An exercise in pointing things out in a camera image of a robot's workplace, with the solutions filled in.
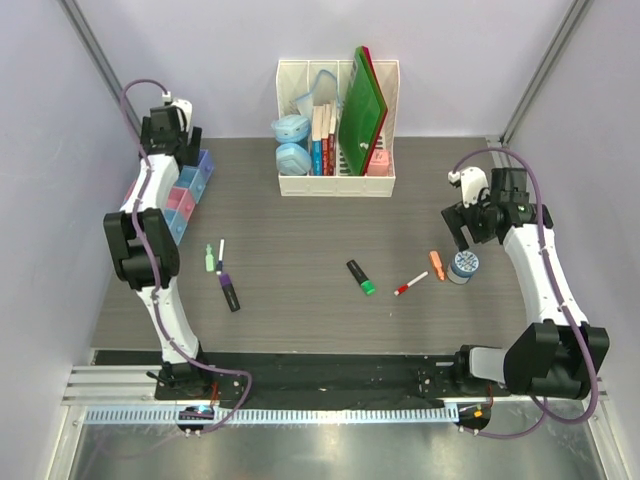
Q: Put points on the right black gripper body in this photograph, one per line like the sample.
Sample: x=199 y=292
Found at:
x=477 y=217

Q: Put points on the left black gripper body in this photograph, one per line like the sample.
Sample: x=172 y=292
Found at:
x=148 y=130

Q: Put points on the blue washi tape roll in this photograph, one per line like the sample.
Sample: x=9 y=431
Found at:
x=462 y=267

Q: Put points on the blue drawer bin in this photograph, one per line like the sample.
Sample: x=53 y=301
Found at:
x=176 y=223
x=192 y=180

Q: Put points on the orange mini highlighter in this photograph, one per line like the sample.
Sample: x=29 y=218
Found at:
x=437 y=265

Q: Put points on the pink drawer bin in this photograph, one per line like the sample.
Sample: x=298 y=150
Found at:
x=178 y=207

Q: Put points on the green black highlighter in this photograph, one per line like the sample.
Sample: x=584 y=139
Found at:
x=361 y=278

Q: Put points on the light green mini highlighter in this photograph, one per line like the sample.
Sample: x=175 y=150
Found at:
x=210 y=262

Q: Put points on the purple black highlighter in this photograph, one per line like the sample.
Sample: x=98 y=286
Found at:
x=229 y=292

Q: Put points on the purple drawer bin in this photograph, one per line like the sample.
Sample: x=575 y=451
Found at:
x=206 y=165

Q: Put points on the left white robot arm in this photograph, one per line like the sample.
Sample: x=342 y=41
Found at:
x=145 y=254

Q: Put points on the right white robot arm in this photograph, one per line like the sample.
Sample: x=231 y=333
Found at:
x=559 y=353

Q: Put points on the red capped white pen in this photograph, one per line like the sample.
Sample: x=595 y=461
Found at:
x=403 y=288

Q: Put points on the lower blue tape dispenser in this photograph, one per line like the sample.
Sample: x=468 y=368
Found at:
x=293 y=160

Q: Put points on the blue tape dispenser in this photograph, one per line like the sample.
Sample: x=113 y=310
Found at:
x=293 y=160
x=293 y=128

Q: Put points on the upper blue tape dispenser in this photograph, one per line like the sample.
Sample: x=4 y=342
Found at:
x=293 y=128

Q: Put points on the pink eraser box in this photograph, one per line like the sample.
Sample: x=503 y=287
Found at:
x=379 y=164

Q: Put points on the purple capped white pen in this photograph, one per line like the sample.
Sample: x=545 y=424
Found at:
x=220 y=258

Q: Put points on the white file organizer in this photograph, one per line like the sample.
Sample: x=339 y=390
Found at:
x=293 y=79

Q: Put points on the blue spine book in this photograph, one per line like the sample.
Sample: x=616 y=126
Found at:
x=316 y=140

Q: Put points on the red spine book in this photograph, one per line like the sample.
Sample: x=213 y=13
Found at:
x=325 y=132
x=333 y=122

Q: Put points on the blue clear pouch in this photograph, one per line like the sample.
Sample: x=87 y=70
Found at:
x=324 y=89

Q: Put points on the green folder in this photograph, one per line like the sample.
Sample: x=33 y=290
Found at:
x=358 y=116

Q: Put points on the red folder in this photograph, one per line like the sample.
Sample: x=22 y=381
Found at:
x=381 y=104

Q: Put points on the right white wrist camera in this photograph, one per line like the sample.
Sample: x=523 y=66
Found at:
x=471 y=181

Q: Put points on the white cable duct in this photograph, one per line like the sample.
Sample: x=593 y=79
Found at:
x=184 y=415

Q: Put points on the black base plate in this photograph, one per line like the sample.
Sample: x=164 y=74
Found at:
x=324 y=381

